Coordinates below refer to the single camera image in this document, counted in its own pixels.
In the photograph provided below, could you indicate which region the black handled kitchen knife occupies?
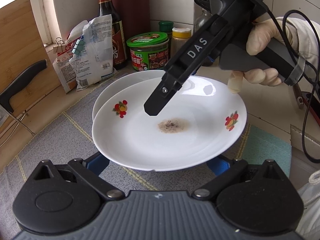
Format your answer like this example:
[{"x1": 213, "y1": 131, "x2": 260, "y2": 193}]
[{"x1": 0, "y1": 59, "x2": 48, "y2": 128}]

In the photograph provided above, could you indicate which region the grey green checked mat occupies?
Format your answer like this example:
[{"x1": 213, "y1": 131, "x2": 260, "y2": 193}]
[{"x1": 1, "y1": 69, "x2": 291, "y2": 239}]

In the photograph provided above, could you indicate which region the bamboo cutting board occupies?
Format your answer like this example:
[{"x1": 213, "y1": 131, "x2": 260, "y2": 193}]
[{"x1": 1, "y1": 0, "x2": 60, "y2": 118}]

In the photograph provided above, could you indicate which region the green lid sauce jar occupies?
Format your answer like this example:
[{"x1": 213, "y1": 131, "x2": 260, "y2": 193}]
[{"x1": 126, "y1": 31, "x2": 169, "y2": 72}]

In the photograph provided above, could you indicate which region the metal wire rack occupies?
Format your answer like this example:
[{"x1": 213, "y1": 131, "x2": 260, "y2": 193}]
[{"x1": 1, "y1": 106, "x2": 35, "y2": 147}]

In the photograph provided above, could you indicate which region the white blue plastic bag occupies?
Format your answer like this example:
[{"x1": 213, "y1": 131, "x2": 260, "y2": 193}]
[{"x1": 69, "y1": 15, "x2": 113, "y2": 90}]

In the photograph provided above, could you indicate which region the right gloved hand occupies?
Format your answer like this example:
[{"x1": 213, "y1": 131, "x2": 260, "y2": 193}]
[{"x1": 227, "y1": 18, "x2": 301, "y2": 95}]

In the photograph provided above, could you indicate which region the white plate with stain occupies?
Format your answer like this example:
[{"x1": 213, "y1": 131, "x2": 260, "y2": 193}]
[{"x1": 92, "y1": 76, "x2": 247, "y2": 172}]

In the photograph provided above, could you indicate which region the yellow lid spice jar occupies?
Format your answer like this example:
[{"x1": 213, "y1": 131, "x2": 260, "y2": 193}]
[{"x1": 170, "y1": 27, "x2": 191, "y2": 58}]

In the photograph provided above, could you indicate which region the black cable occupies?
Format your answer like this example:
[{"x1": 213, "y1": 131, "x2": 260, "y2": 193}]
[{"x1": 265, "y1": 4, "x2": 320, "y2": 164}]

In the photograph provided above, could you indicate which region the red white food bag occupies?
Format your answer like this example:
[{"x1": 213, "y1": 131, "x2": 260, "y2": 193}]
[{"x1": 53, "y1": 20, "x2": 88, "y2": 94}]

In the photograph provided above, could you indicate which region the metal bottle opener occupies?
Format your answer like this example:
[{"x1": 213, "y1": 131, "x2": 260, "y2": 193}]
[{"x1": 293, "y1": 84, "x2": 305, "y2": 109}]

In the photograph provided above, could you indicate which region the dark soy sauce bottle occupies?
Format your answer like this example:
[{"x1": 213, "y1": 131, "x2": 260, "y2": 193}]
[{"x1": 98, "y1": 0, "x2": 127, "y2": 70}]

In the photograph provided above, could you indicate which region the dark red knife block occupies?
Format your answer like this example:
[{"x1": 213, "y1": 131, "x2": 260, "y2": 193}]
[{"x1": 108, "y1": 0, "x2": 152, "y2": 58}]

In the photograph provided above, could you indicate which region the green lid small jar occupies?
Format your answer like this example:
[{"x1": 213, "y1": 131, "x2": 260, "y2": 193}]
[{"x1": 158, "y1": 21, "x2": 174, "y2": 39}]

